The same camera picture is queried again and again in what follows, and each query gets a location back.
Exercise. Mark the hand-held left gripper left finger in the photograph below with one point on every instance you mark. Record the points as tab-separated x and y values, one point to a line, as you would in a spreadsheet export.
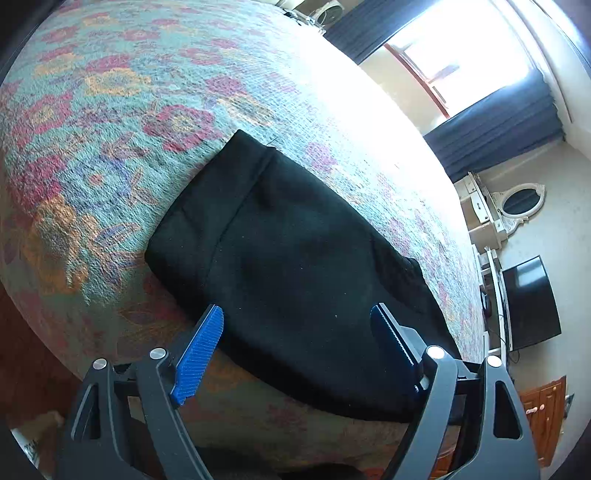
198	350

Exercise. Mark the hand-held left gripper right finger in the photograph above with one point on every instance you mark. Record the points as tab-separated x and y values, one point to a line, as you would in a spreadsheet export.
392	341

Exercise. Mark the black pants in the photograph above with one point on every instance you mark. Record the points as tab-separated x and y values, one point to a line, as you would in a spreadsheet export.
295	258

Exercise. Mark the white television stand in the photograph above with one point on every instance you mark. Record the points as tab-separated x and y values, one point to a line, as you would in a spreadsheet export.
495	286

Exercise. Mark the black television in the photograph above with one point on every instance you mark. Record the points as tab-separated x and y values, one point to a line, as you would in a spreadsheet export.
531	300

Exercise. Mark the white vanity dresser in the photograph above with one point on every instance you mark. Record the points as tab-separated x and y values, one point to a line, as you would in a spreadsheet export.
478	207

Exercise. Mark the wooden cabinet door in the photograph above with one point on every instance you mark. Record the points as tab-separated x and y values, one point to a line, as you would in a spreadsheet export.
545	420

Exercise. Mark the white patterned cloth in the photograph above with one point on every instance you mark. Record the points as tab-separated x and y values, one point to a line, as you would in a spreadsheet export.
39	438

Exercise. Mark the dark blue curtain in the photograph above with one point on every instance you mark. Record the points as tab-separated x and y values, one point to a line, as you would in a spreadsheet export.
498	129
369	23

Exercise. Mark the floral bedspread bed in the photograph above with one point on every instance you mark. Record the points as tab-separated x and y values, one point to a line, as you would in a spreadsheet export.
138	92

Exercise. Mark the window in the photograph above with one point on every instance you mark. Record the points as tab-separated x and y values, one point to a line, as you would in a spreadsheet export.
457	50

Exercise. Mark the white fan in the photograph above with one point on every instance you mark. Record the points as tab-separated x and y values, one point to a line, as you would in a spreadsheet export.
325	11

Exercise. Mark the oval mirror with white frame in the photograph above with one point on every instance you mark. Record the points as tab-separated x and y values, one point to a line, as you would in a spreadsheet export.
519	202

